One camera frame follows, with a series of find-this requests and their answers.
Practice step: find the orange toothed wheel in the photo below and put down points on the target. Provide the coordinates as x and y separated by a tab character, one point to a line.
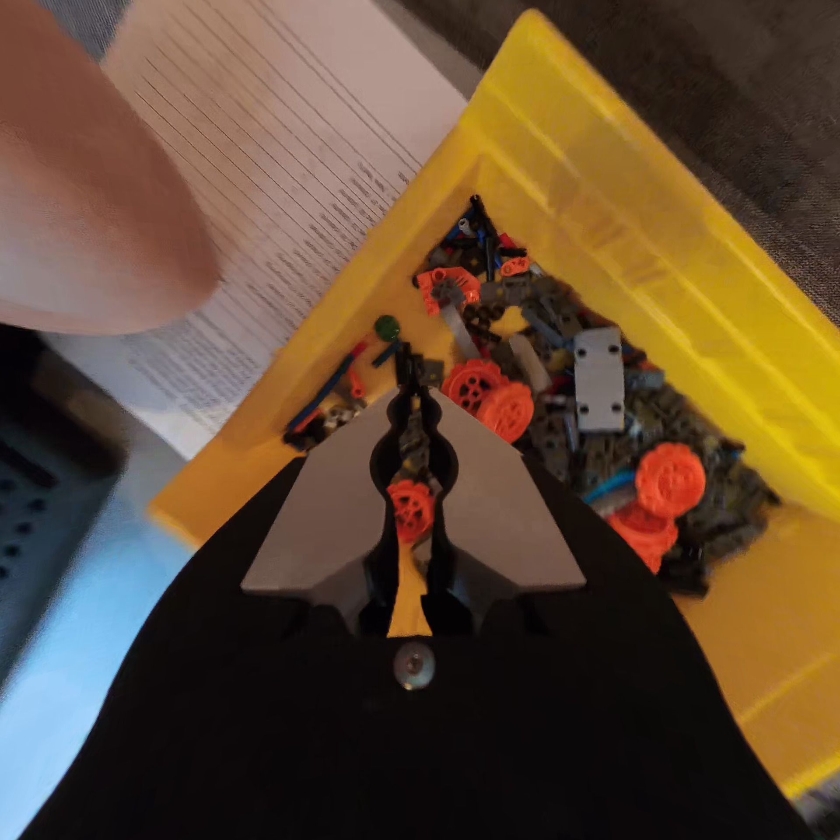
515	413
669	479
643	535
410	508
469	387

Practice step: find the yellow plastic bin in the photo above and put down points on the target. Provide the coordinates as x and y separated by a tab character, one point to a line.
590	164

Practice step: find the light grey motor block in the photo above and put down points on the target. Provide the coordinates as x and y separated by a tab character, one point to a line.
598	380

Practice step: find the person's left hand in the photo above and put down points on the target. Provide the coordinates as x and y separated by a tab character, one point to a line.
85	197

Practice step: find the pile of building brick pieces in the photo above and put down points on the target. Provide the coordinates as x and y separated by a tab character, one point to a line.
558	308

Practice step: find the printed paper sheet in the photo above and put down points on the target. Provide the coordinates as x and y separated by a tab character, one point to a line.
295	131

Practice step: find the green round stud piece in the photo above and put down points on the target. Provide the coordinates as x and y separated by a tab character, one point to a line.
387	327

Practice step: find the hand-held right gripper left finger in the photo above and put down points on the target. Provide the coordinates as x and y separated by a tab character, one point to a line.
315	518

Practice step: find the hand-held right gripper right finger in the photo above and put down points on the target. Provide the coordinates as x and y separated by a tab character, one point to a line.
505	525

